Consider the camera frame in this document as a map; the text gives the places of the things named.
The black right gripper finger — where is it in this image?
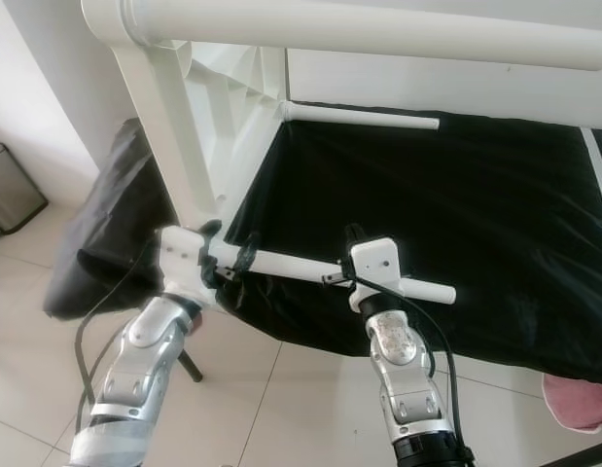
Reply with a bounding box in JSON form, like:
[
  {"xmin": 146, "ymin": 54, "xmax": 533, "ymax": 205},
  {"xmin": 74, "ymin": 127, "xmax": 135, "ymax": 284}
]
[{"xmin": 342, "ymin": 224, "xmax": 370, "ymax": 283}]

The white plastic children table top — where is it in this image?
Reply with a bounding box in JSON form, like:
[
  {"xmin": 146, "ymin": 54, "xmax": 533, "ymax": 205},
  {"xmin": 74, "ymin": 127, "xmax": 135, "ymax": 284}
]
[{"xmin": 82, "ymin": 0, "xmax": 287, "ymax": 234}]

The grey metal trash can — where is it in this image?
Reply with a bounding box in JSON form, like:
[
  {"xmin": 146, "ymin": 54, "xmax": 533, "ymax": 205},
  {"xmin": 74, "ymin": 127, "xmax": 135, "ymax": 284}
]
[{"xmin": 0, "ymin": 141, "xmax": 49, "ymax": 236}]

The long white flat strip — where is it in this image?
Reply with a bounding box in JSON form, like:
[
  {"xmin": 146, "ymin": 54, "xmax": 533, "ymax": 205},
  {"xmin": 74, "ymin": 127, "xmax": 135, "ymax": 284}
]
[{"xmin": 581, "ymin": 126, "xmax": 602, "ymax": 210}]

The pink plastic object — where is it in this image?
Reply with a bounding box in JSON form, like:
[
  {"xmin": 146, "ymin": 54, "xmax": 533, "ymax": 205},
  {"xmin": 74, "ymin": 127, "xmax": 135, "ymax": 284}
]
[{"xmin": 542, "ymin": 375, "xmax": 602, "ymax": 434}]

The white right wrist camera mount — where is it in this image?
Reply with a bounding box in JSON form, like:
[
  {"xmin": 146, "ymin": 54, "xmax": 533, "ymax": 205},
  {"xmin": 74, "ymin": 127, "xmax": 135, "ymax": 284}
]
[{"xmin": 349, "ymin": 236, "xmax": 404, "ymax": 314}]

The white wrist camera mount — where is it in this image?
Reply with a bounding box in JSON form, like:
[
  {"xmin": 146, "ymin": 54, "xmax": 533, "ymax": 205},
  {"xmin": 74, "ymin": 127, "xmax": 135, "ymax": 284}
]
[
  {"xmin": 349, "ymin": 236, "xmax": 404, "ymax": 314},
  {"xmin": 159, "ymin": 226, "xmax": 216, "ymax": 307}
]

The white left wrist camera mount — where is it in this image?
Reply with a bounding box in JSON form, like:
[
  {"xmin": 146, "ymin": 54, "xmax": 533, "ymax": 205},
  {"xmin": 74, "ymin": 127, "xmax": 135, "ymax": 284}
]
[{"xmin": 159, "ymin": 226, "xmax": 216, "ymax": 307}]

